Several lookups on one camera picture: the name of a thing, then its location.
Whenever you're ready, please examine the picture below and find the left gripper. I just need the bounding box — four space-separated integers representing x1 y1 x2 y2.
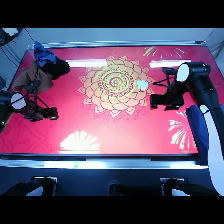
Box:
41 106 60 122

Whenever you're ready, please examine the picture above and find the black garment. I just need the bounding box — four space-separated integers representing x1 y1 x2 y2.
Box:
43 58 72 80

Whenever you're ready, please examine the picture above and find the brown garment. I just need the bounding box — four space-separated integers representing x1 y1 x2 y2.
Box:
12 61 55 93

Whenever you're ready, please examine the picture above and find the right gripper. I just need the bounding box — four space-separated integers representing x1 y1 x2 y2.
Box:
149 93 168 110

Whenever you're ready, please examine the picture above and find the black cable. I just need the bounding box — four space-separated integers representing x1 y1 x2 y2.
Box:
0 43 22 68

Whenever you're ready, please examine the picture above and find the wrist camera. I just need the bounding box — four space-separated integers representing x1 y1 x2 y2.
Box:
161 66 178 88
24 79 44 98

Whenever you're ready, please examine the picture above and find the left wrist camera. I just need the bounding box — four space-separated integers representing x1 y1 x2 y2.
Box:
24 79 44 98

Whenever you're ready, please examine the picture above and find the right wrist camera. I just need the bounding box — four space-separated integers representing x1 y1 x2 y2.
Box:
161 66 178 88

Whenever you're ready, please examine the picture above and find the silver frame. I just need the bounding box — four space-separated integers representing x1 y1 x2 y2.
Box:
0 40 224 197

